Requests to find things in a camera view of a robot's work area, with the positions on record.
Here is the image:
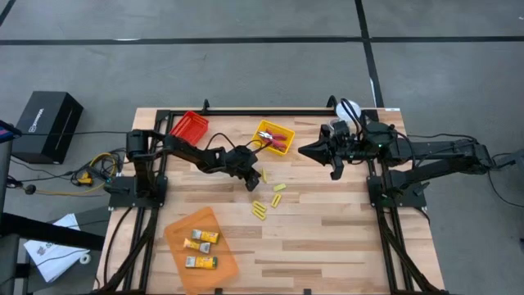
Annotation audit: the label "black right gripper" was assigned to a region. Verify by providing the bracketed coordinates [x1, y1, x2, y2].
[297, 120, 396, 182]

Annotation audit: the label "yellow crayon box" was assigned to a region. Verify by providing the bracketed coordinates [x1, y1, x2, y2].
[191, 229, 220, 244]
[183, 238, 212, 255]
[184, 256, 219, 270]

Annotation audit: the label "yellow plastic basket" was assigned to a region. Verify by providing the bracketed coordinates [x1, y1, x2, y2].
[251, 119, 296, 157]

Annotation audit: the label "white bulb table lamp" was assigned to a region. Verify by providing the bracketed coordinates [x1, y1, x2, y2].
[335, 99, 364, 124]

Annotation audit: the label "red plastic basket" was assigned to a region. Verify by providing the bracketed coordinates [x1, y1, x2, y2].
[168, 110, 210, 147]

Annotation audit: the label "orange translucent plastic bin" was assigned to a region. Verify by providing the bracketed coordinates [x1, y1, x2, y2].
[163, 206, 240, 295]

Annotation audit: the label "black cardboard box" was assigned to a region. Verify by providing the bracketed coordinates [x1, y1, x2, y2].
[11, 90, 84, 165]

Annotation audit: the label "black beam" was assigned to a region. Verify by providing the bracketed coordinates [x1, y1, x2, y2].
[0, 212, 106, 252]

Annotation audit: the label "white paper sheets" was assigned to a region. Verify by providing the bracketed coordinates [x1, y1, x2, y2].
[23, 212, 91, 284]

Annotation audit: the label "blue object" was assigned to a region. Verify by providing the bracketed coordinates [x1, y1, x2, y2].
[0, 120, 22, 143]

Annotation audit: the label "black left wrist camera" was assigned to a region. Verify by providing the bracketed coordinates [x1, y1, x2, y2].
[228, 146, 254, 168]

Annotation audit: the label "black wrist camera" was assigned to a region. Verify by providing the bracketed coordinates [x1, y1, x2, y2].
[339, 137, 368, 161]
[228, 146, 254, 168]

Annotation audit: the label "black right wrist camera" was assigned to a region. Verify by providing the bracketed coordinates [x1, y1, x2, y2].
[339, 137, 368, 161]

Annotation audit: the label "black left camera cable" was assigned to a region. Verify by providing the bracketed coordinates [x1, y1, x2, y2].
[203, 131, 267, 155]

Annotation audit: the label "black camera cable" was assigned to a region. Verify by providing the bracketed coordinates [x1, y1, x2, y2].
[203, 131, 267, 155]
[339, 98, 370, 137]

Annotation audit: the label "black right camera cable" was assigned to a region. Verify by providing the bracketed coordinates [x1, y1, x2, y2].
[339, 98, 370, 137]

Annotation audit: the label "black metal table frame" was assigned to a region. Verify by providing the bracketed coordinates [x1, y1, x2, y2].
[92, 96, 451, 295]

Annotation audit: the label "yellow cable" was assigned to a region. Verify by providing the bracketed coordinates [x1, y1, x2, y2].
[34, 151, 120, 196]

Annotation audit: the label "black floor cable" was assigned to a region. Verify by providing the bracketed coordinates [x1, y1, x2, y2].
[486, 153, 524, 208]

